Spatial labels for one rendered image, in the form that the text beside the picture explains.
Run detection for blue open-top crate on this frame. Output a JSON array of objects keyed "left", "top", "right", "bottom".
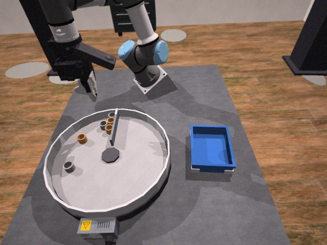
[{"left": 190, "top": 125, "right": 236, "bottom": 174}]

